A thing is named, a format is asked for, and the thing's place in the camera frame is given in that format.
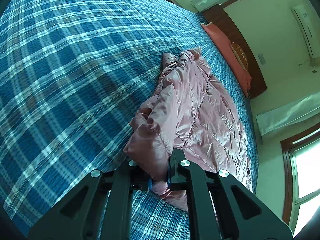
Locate pink quilted down jacket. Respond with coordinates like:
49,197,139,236
124,48,253,211

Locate blue plaid bedspread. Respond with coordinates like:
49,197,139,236
1,0,258,235

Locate pale green curtain valance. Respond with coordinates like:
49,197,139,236
256,92,319,137

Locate salmon pink pillow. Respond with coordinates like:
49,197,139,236
201,22,252,98

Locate wood framed window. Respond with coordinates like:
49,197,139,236
280,127,319,237

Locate round brown cushion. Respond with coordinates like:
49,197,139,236
231,42,248,71

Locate dark wooden headboard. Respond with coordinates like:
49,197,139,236
203,4,267,98

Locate wall switch plate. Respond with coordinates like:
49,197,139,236
258,53,266,64

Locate white wall air conditioner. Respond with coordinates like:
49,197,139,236
291,5,319,68

